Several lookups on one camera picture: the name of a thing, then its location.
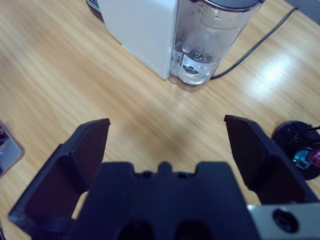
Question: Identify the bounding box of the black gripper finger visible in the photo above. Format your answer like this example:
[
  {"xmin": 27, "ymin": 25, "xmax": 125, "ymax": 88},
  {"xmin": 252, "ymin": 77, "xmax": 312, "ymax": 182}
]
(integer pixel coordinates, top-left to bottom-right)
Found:
[
  {"xmin": 7, "ymin": 118, "xmax": 111, "ymax": 237},
  {"xmin": 224, "ymin": 114, "xmax": 320, "ymax": 206}
]

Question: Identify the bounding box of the blue coffee capsule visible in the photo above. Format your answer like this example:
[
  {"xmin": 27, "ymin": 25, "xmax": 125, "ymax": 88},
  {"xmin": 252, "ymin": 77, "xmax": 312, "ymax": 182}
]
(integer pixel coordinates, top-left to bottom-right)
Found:
[{"xmin": 292, "ymin": 148, "xmax": 312, "ymax": 171}]

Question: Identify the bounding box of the purple coffee capsule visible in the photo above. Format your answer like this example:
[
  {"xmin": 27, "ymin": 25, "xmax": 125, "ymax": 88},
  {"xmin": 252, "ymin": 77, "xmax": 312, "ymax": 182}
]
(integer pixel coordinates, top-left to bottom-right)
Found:
[{"xmin": 309, "ymin": 147, "xmax": 320, "ymax": 168}]

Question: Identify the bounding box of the white capsule coffee machine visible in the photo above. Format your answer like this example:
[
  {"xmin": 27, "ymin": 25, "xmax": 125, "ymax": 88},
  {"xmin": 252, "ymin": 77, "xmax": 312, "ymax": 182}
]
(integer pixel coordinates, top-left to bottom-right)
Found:
[{"xmin": 86, "ymin": 0, "xmax": 266, "ymax": 92}]

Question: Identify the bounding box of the black capsule holder with rods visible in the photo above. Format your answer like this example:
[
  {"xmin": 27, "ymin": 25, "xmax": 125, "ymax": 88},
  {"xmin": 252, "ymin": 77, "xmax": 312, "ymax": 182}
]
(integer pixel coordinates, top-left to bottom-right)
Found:
[{"xmin": 271, "ymin": 120, "xmax": 320, "ymax": 181}]

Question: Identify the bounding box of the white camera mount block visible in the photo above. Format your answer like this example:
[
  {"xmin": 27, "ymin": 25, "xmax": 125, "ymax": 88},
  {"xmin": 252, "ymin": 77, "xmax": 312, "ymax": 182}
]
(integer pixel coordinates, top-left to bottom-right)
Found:
[{"xmin": 0, "ymin": 121, "xmax": 26, "ymax": 180}]

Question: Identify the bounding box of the black power cord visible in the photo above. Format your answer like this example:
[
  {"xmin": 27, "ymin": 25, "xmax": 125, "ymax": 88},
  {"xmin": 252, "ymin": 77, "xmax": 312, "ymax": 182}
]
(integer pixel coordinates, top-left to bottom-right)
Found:
[{"xmin": 211, "ymin": 6, "xmax": 300, "ymax": 80}]

